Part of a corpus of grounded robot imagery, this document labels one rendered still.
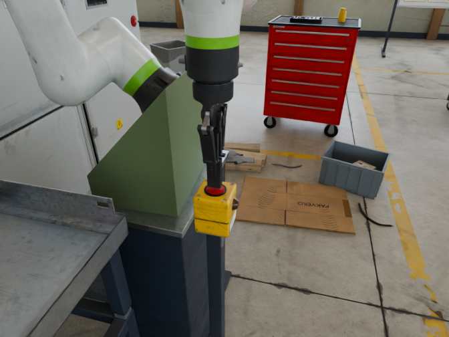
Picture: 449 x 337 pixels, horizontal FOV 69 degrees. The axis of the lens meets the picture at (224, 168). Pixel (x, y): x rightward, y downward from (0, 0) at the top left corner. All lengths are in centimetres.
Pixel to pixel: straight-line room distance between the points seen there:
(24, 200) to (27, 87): 68
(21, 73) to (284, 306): 144
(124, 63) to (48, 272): 52
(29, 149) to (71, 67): 71
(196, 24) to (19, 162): 105
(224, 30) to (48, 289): 52
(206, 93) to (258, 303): 121
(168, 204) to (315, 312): 99
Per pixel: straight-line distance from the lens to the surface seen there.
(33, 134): 149
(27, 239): 79
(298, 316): 162
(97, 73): 86
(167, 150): 78
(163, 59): 347
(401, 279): 192
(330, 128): 307
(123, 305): 93
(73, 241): 74
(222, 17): 54
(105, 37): 91
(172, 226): 86
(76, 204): 77
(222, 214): 70
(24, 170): 148
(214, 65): 56
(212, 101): 58
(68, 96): 84
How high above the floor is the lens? 132
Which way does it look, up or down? 32 degrees down
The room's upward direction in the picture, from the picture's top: straight up
